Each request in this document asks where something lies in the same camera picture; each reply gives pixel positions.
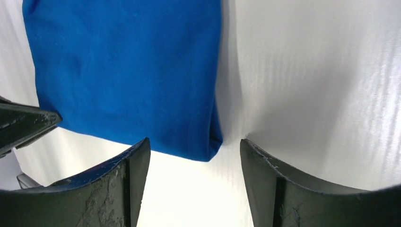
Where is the blue panda print t-shirt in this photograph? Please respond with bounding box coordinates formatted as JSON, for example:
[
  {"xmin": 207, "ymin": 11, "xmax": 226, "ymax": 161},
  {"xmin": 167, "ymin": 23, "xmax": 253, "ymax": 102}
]
[{"xmin": 22, "ymin": 0, "xmax": 223, "ymax": 162}]

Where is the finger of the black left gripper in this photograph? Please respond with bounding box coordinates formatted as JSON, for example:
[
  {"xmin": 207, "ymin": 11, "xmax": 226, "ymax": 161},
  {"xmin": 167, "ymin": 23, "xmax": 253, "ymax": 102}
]
[{"xmin": 0, "ymin": 97, "xmax": 62, "ymax": 158}]

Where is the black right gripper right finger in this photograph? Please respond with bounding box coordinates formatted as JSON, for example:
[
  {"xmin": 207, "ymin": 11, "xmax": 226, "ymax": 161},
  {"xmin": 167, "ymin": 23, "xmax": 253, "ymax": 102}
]
[{"xmin": 240, "ymin": 139, "xmax": 401, "ymax": 227}]

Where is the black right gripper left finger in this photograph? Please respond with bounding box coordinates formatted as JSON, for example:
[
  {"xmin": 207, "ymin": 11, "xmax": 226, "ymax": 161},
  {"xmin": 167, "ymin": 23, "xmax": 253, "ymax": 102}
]
[{"xmin": 0, "ymin": 138, "xmax": 151, "ymax": 227}]

